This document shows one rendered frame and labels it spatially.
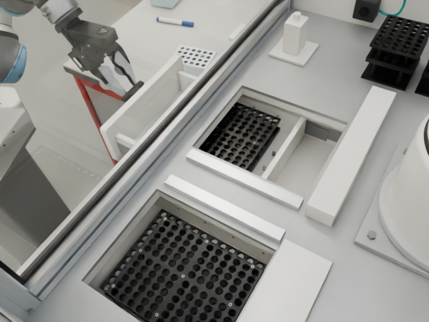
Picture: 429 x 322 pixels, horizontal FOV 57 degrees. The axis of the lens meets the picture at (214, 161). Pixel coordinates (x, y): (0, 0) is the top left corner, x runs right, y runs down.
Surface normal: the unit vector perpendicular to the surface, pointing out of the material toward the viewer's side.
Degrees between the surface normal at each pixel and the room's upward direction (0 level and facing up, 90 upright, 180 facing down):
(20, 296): 90
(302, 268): 0
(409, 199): 90
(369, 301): 0
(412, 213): 90
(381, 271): 0
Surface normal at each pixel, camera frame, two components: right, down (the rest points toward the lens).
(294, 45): -0.53, 0.69
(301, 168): -0.07, -0.61
